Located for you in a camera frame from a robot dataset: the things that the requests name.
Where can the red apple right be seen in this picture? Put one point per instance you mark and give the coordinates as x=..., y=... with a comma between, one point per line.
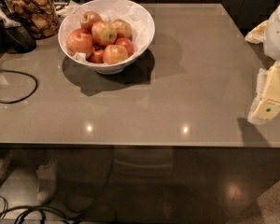
x=126, y=43

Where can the white ceramic bowl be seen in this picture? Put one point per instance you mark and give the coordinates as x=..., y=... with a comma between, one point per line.
x=140, y=25

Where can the black scoop with white handle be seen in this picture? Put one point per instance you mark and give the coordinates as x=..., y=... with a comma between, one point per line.
x=16, y=34

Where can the dark red apple low front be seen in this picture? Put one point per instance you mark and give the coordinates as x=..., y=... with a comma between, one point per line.
x=97, y=55

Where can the red apple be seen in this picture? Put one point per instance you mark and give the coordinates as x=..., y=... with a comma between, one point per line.
x=126, y=43
x=79, y=41
x=88, y=19

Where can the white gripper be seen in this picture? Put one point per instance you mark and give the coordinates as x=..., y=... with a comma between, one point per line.
x=278, y=34

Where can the red apple top back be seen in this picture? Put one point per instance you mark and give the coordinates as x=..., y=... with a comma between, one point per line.
x=88, y=19

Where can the red apple far left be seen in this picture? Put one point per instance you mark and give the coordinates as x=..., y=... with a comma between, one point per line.
x=79, y=41

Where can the yellow-red apple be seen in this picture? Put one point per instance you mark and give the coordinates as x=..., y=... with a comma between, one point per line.
x=122, y=28
x=115, y=54
x=103, y=33

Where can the glass jar of dried chips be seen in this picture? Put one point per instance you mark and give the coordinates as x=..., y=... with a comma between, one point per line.
x=39, y=15

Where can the yellow-red apple front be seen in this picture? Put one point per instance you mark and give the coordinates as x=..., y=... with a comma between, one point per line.
x=115, y=54

